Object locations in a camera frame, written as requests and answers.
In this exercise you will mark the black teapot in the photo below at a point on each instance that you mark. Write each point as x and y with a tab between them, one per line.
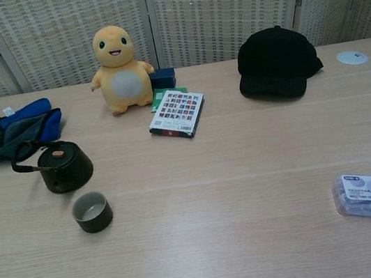
67	172

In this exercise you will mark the dark green ceramic cup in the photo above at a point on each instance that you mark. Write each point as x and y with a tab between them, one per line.
97	223

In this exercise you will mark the white box with picture grid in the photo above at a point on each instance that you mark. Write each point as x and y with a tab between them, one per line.
176	112

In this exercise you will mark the dark blue box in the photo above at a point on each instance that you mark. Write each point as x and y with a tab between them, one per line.
163	78

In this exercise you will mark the yellow plush toy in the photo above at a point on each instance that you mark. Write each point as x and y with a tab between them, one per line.
124	85

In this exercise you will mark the black cap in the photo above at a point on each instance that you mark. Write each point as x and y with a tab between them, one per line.
272	61

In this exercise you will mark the woven folding screen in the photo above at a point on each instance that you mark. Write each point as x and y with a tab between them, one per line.
66	31

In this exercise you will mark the blue grey folded cloth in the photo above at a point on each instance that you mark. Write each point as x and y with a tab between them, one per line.
15	134

